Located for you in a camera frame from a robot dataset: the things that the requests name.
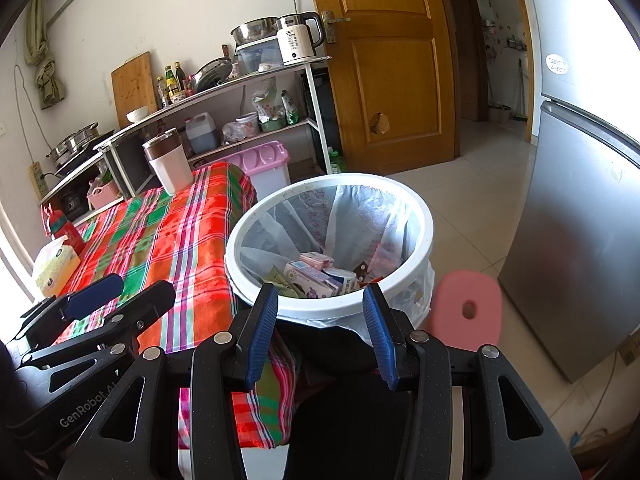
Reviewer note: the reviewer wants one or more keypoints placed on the wooden door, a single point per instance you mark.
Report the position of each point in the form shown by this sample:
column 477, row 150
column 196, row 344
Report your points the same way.
column 390, row 70

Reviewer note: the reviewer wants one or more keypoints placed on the red green plaid tablecloth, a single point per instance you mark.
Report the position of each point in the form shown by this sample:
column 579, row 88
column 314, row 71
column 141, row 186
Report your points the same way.
column 165, row 240

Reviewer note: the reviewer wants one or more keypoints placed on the wooden cutting board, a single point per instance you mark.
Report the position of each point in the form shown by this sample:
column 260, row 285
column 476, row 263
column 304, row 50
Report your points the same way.
column 131, row 90

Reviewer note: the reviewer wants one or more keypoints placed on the white paper cup blue label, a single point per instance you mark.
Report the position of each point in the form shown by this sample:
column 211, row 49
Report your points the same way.
column 345, row 280

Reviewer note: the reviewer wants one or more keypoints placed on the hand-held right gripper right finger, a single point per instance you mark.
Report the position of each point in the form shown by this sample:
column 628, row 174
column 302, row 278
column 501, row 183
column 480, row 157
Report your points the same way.
column 380, row 335

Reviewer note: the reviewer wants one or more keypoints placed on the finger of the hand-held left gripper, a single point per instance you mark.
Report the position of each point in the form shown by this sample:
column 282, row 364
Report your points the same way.
column 150, row 302
column 95, row 294

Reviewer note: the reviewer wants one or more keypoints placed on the pink lidded storage box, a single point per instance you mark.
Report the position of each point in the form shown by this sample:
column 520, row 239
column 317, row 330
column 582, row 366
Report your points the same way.
column 272, row 170

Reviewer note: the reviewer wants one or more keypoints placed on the plastic oil jug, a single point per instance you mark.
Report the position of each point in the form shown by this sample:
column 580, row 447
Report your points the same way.
column 202, row 135

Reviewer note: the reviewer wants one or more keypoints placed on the white ceramic bowl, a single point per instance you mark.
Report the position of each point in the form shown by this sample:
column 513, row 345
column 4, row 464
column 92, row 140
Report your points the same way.
column 137, row 115

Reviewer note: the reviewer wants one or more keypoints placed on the white electric kettle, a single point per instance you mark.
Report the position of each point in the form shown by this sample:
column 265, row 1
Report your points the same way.
column 295, row 42

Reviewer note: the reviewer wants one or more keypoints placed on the brown wrapper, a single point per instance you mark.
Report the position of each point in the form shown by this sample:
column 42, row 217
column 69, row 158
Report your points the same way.
column 362, row 271

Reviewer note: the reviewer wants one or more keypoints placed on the green plastic bottle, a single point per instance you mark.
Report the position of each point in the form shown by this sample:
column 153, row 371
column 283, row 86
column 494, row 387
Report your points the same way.
column 336, row 162

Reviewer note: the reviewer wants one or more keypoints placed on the black rice cooker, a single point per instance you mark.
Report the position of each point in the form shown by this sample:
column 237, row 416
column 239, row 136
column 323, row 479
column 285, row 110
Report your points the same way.
column 75, row 205

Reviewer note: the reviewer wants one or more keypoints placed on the clear plastic bin liner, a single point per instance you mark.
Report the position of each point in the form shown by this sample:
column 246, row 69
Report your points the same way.
column 380, row 220

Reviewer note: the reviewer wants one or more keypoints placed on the small clear bottle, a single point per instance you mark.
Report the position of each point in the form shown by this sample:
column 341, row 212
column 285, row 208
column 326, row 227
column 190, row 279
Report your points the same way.
column 161, row 94

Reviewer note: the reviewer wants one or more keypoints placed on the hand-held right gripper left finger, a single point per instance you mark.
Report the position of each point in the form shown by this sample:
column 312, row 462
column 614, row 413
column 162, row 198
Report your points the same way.
column 262, row 330

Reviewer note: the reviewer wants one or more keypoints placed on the plastic bag with tub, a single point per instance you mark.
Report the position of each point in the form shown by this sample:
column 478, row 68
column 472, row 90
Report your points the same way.
column 240, row 130

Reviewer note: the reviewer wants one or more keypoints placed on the white round bin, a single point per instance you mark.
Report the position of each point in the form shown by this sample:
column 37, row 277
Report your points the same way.
column 320, row 305

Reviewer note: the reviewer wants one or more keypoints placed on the black induction cooker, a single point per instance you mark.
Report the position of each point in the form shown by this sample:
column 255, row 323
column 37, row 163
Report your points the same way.
column 82, row 157

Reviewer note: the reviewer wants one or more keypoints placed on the steel pan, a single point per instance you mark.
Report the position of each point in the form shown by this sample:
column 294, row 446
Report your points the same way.
column 210, row 75

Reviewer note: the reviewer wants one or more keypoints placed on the pink plastic stool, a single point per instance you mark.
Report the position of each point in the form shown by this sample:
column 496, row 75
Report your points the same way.
column 460, row 330

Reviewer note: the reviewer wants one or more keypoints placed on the silver refrigerator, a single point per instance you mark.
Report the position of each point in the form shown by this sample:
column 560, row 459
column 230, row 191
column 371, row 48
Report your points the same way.
column 575, row 240

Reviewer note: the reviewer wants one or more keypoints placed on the low metal shelf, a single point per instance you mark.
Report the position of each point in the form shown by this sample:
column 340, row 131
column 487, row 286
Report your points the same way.
column 75, row 180

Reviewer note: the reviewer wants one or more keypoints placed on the hanging green cloth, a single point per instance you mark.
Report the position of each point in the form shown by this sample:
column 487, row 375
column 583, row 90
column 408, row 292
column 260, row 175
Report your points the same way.
column 47, row 80

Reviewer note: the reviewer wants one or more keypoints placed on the red water bottle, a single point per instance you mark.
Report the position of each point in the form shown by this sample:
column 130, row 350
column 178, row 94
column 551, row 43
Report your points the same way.
column 67, row 232

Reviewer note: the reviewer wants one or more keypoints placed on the red jar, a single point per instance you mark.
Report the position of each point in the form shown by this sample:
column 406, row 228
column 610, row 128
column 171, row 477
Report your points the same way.
column 190, row 85

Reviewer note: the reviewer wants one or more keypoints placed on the white food bag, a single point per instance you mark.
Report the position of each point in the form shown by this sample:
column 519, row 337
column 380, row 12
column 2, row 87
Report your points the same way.
column 267, row 105

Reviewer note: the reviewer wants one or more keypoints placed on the white metal shelf rack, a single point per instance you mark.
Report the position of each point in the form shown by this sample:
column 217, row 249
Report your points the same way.
column 250, row 80

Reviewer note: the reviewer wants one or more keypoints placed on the clear plastic food container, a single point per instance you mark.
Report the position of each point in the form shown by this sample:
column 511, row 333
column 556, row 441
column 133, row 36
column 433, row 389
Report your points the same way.
column 260, row 57

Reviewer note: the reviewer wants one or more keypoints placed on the beige power strip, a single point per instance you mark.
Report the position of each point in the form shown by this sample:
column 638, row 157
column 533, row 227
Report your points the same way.
column 37, row 180

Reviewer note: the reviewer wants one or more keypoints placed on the steel steamer pot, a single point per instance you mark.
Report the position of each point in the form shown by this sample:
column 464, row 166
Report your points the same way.
column 75, row 142

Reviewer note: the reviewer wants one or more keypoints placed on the yellow patterned tissue box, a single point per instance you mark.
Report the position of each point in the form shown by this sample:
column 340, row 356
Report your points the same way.
column 55, row 267

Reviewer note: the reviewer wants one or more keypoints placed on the wooden door frame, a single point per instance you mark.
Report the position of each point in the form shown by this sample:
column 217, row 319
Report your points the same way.
column 525, row 50

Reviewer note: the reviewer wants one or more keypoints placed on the green bowl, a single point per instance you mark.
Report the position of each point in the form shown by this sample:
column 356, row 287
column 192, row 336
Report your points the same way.
column 272, row 125

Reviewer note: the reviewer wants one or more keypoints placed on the yellow label oil bottle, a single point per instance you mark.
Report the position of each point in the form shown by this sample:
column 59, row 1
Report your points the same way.
column 171, row 87

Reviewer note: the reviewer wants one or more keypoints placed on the white and brown tumbler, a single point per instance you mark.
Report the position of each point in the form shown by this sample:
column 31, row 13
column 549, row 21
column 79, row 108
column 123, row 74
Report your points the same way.
column 170, row 170

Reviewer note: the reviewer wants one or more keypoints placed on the dark sauce bottle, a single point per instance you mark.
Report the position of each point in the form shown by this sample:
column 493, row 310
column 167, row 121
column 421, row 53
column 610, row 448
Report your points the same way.
column 180, row 80

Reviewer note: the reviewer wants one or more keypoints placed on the steel mixing bowl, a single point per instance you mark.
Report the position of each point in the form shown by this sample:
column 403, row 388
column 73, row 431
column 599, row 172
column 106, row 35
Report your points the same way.
column 252, row 30

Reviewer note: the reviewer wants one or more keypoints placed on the green food packet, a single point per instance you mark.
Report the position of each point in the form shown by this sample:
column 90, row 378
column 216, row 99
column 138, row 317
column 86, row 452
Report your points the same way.
column 290, row 107

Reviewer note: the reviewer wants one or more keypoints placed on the pink plastic basket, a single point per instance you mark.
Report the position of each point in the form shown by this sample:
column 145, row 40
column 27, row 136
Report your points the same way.
column 102, row 195

